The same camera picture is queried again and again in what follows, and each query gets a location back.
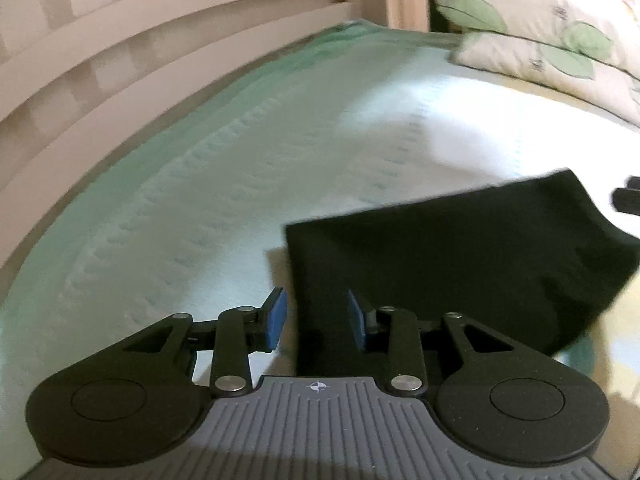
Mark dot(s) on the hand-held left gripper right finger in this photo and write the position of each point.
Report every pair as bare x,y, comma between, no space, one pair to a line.
356,321

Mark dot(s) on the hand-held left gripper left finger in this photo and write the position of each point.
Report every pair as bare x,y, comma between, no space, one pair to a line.
275,317

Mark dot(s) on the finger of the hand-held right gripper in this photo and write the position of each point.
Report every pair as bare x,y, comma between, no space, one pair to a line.
627,200
635,182

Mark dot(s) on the black pants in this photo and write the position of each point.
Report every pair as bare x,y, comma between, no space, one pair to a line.
475,250

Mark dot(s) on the leaf print pillow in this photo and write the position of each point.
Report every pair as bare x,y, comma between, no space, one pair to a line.
530,5
575,80

